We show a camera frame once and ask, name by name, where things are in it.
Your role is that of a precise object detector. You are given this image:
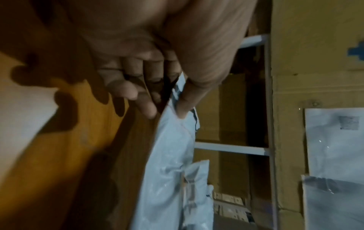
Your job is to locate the person's left hand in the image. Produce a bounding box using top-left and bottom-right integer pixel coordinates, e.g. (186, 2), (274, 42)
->
(56, 0), (260, 120)

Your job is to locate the pile of grey mailer bags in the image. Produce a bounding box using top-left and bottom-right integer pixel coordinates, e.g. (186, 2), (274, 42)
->
(180, 160), (216, 230)

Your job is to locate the white metal shelf leg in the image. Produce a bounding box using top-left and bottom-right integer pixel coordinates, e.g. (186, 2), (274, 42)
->
(237, 34), (268, 49)
(194, 141), (271, 157)

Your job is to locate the wooden table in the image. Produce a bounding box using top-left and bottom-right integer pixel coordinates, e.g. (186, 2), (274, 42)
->
(0, 49), (166, 230)

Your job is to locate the white printed paper sheet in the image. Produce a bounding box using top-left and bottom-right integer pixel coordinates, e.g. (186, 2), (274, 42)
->
(304, 108), (364, 185)
(301, 175), (364, 230)

